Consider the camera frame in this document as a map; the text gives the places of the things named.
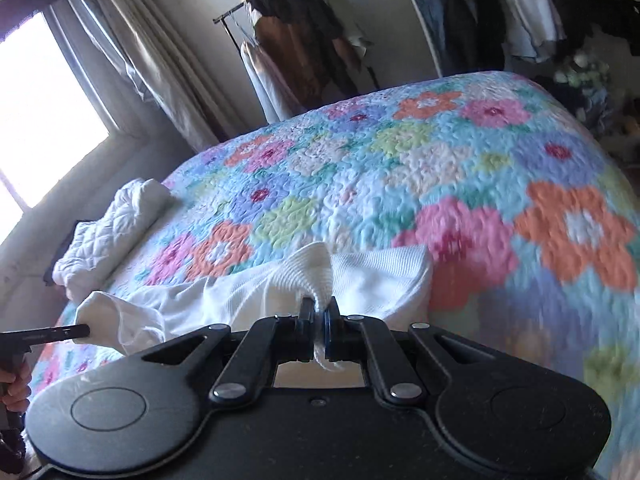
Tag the floral patchwork quilt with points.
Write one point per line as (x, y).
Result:
(450, 160)

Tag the pale green white bundle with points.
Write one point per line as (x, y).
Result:
(582, 72)

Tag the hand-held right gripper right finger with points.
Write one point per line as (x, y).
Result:
(332, 322)

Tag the person's left hand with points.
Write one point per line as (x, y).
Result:
(20, 390)

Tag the white waffle knit garment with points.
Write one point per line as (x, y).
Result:
(380, 290)

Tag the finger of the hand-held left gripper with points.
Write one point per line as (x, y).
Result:
(55, 334)

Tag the window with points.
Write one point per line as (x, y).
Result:
(45, 110)

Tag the hanging clothes in wardrobe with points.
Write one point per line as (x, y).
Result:
(475, 10)

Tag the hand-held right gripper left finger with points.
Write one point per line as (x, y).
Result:
(305, 320)

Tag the beige curtain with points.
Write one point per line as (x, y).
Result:
(150, 35)

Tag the dark hanging clothes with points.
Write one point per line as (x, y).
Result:
(300, 35)

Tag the white quilted pillow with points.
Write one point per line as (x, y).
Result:
(115, 230)

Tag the black clothes rack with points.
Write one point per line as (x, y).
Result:
(230, 14)

